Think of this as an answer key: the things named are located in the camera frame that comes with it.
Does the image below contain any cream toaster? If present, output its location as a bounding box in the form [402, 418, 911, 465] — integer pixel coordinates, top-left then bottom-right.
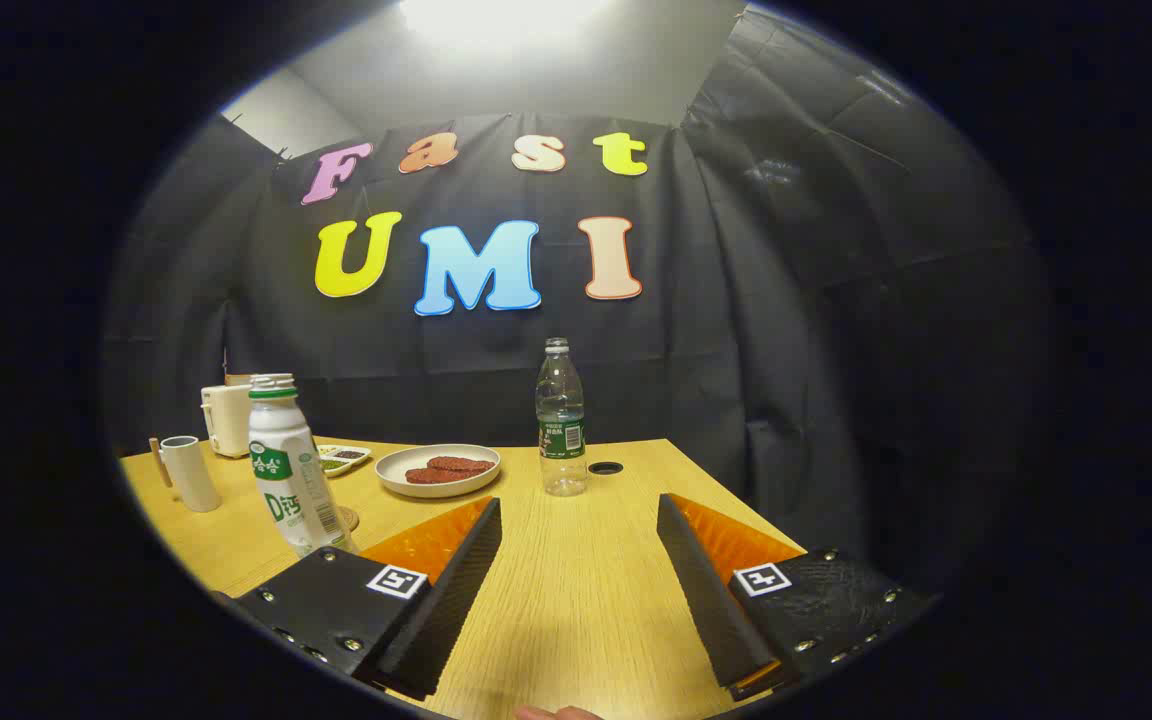
[200, 383, 257, 459]

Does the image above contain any white cup with wooden handle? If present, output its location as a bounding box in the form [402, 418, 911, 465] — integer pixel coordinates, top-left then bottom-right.
[148, 435, 223, 513]

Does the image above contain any clear plastic water bottle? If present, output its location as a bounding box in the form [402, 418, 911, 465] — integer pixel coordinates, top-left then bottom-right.
[535, 338, 589, 498]

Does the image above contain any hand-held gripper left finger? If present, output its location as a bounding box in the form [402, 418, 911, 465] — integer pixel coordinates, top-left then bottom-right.
[233, 497, 503, 701]

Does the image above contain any white oval plate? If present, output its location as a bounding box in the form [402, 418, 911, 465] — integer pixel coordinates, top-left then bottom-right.
[375, 444, 502, 499]

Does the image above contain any white juice bottle green label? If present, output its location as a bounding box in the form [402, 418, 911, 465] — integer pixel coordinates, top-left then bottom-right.
[248, 374, 355, 557]

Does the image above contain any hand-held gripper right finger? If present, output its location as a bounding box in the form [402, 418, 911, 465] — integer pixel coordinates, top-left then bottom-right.
[657, 493, 937, 701]

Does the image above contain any small white divided dish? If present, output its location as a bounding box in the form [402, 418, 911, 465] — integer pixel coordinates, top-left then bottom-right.
[316, 444, 373, 477]

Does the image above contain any wooden table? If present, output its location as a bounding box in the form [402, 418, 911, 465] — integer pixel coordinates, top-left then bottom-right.
[119, 437, 807, 720]

